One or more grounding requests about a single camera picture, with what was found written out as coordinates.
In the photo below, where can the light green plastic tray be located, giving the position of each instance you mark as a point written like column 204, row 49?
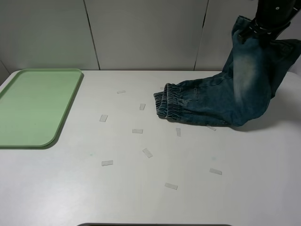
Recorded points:
column 34, row 104

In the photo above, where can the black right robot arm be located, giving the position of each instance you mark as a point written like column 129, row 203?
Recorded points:
column 272, row 17

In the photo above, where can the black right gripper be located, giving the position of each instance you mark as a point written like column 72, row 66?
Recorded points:
column 255, row 30

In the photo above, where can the children's blue denim shorts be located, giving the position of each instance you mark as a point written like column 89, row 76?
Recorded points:
column 243, row 89

